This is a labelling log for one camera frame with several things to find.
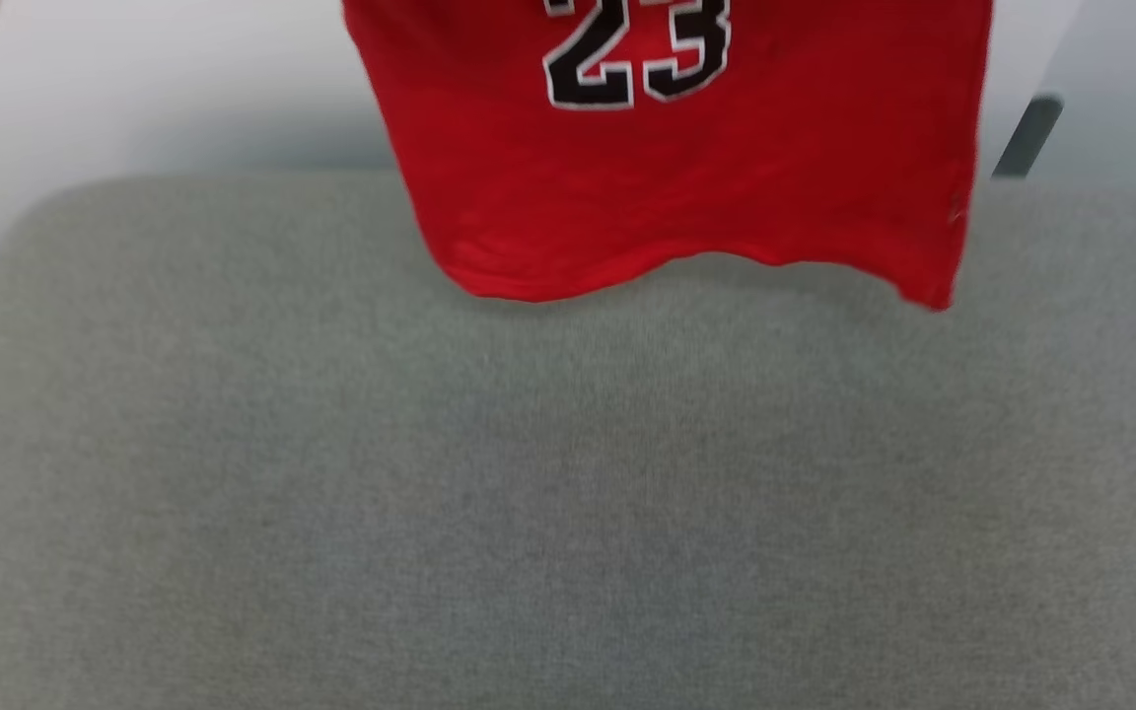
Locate red basketball jersey number 23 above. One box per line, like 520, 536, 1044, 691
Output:
341, 0, 995, 313

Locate grey fabric sofa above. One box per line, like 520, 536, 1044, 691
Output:
0, 170, 1136, 710

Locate white panel board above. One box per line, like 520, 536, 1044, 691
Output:
1029, 0, 1136, 190

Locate black round pole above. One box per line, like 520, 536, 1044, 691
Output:
991, 95, 1065, 179

